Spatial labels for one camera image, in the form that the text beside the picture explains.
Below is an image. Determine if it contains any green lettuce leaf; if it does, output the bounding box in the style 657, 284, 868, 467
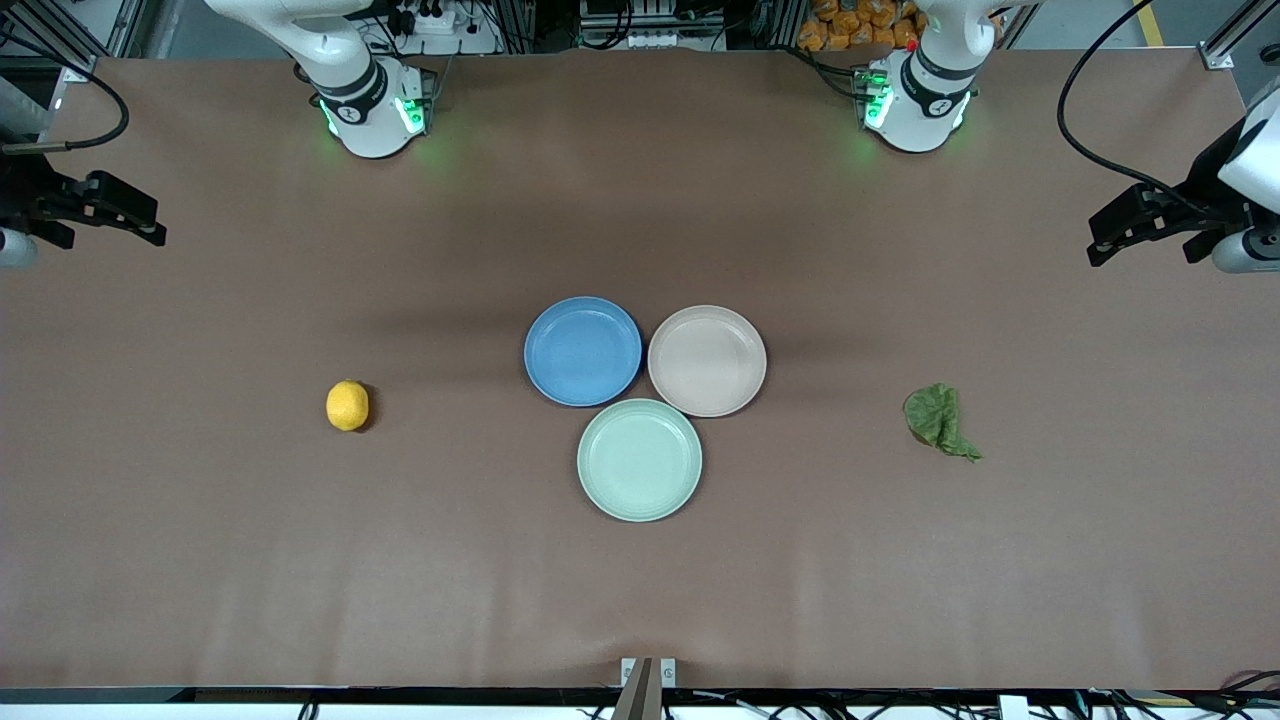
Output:
903, 383, 984, 464

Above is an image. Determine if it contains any yellow lemon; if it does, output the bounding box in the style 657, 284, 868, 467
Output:
326, 380, 371, 433

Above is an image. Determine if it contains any orange packaged goods pile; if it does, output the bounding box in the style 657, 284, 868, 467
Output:
797, 0, 926, 53

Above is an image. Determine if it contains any white power strip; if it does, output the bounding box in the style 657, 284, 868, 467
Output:
385, 0, 503, 57

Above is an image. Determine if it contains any beige pink plate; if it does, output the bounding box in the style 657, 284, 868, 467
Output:
647, 305, 768, 418

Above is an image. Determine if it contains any blue plate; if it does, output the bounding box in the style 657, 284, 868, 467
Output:
524, 296, 644, 408

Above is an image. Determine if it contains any white electronic box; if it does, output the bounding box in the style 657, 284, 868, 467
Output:
578, 0, 727, 51

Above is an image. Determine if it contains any light green plate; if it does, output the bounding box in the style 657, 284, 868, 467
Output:
577, 398, 703, 523

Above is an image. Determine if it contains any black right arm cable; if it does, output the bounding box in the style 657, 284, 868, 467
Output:
0, 28, 131, 155

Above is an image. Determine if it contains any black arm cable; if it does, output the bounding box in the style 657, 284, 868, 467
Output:
1056, 0, 1216, 216
0, 28, 131, 155

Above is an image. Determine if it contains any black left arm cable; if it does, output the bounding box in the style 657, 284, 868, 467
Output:
1056, 0, 1216, 216

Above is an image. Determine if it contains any aluminium frame profile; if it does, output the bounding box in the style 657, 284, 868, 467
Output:
1200, 0, 1280, 73
0, 0, 151, 71

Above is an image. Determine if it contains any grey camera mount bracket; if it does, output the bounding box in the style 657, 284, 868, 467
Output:
612, 656, 679, 720

